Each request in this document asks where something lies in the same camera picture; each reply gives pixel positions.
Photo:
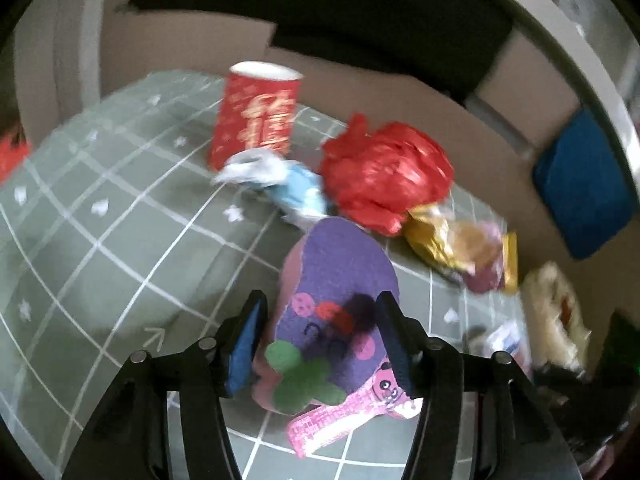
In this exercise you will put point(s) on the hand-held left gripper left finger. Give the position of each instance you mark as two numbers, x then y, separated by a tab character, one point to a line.
246	345

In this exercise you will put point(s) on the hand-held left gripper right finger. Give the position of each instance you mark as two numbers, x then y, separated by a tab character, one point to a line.
396	347

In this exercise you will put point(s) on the purple felt toy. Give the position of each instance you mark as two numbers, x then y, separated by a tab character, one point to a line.
335	300

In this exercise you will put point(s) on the yellow snack packet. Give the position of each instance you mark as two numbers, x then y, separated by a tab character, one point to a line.
487	260

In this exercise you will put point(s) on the beige plastic bag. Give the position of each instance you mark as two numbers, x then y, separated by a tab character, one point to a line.
555	310

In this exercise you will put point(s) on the small white packet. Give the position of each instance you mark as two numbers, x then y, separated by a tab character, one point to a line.
507	342

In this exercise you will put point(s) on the gold foil wrapper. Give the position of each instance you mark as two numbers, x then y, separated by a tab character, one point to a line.
432	237

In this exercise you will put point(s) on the white blue crumpled wrapper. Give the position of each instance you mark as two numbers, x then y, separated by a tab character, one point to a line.
280	180

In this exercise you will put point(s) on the red plastic bag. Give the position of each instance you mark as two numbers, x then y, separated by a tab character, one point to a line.
387	175

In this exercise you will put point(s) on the green grid mat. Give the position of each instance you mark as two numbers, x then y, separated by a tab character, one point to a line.
100	240

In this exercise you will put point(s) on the red paper cup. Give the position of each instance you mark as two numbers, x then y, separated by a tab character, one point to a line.
257	115

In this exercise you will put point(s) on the blue cushion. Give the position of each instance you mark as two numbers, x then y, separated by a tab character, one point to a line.
580	185

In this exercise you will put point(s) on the red object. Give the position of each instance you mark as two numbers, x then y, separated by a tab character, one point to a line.
10	155

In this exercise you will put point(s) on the white table frame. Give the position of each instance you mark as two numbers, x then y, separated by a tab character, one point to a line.
55	60

